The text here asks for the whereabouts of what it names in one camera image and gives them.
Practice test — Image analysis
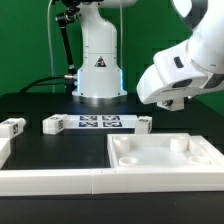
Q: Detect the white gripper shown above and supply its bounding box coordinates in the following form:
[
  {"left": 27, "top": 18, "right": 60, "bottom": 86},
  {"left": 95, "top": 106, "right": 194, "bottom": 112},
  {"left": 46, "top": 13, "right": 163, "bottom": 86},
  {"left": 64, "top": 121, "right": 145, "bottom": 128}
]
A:
[{"left": 137, "top": 43, "right": 224, "bottom": 104}]

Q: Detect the white square table top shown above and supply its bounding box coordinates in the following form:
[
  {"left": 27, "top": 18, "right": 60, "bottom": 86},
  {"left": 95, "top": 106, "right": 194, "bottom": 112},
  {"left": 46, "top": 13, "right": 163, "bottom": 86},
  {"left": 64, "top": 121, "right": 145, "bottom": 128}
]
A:
[{"left": 107, "top": 133, "right": 224, "bottom": 168}]

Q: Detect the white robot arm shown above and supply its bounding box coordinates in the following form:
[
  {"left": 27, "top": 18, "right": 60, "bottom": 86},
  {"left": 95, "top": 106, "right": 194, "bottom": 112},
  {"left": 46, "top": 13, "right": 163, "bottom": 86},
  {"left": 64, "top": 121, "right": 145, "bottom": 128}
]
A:
[{"left": 58, "top": 0, "right": 224, "bottom": 107}]

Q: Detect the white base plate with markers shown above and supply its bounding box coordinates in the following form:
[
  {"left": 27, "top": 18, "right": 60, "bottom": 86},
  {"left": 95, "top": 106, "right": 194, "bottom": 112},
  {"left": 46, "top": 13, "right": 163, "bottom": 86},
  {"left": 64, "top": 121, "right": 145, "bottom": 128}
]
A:
[{"left": 67, "top": 115, "right": 137, "bottom": 129}]

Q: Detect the white thin cable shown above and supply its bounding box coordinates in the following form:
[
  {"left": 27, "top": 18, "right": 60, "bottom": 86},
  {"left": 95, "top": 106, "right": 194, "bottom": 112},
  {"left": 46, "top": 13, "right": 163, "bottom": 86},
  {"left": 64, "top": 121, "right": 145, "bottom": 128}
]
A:
[{"left": 47, "top": 0, "right": 56, "bottom": 94}]

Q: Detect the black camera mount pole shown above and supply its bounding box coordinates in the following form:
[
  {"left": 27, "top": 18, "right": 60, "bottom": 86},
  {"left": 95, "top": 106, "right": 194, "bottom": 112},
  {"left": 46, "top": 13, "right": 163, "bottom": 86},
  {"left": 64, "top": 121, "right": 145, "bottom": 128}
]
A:
[{"left": 56, "top": 10, "right": 77, "bottom": 80}]

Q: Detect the white U-shaped fence wall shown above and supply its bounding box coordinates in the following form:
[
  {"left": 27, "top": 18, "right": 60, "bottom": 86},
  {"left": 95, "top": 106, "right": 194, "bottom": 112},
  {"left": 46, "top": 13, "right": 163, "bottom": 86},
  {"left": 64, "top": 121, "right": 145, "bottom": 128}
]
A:
[{"left": 0, "top": 138, "right": 224, "bottom": 196}]

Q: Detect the black cable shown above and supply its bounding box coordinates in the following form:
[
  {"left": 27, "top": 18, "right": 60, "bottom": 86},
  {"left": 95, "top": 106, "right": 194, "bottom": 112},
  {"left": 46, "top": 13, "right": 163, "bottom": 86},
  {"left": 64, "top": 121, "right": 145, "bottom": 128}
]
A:
[{"left": 19, "top": 77, "right": 76, "bottom": 94}]

